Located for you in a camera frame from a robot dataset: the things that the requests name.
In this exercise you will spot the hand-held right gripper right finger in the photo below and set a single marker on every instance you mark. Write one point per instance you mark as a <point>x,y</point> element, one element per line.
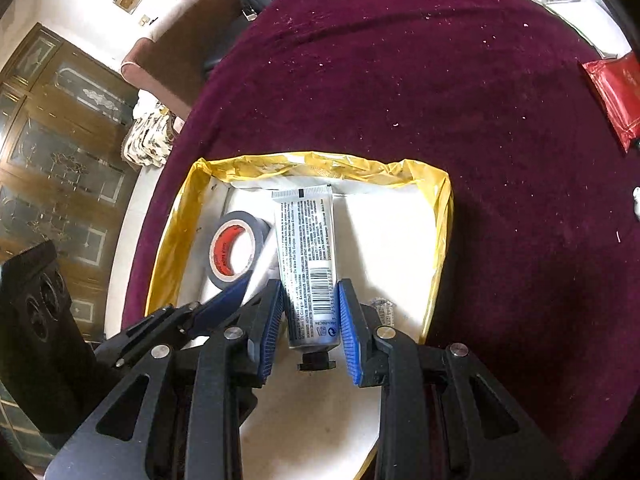
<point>350,332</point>

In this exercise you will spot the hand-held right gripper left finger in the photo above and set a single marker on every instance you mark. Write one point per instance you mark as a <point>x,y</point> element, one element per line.
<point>270,332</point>

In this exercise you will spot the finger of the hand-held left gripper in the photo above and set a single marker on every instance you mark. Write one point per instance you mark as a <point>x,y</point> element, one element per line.
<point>225,300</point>

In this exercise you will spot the white printed cream tube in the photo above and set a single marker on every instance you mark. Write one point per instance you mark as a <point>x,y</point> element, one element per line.
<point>307,270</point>

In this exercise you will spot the yellow-lined white box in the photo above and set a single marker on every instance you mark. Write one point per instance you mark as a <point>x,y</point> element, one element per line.
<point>390,240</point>

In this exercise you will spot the grey tape roll red core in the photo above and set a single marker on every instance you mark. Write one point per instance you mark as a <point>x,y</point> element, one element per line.
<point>235,250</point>

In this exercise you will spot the floral cloth bag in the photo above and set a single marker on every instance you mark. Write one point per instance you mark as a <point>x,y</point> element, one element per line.
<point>150,135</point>

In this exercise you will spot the wooden glass-door cabinet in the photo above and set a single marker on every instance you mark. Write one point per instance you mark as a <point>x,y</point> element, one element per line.
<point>50,150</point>

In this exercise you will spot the maroon blanket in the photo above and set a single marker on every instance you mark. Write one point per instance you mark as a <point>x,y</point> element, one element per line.
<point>425,85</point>

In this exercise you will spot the maroon armchair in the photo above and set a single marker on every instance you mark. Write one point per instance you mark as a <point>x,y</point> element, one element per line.
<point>170,40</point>

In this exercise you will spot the red foil packet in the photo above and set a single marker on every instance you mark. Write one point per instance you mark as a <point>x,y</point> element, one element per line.
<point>617,100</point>

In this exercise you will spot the white paper sheets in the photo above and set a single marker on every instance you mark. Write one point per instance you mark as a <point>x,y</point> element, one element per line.
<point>575,15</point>

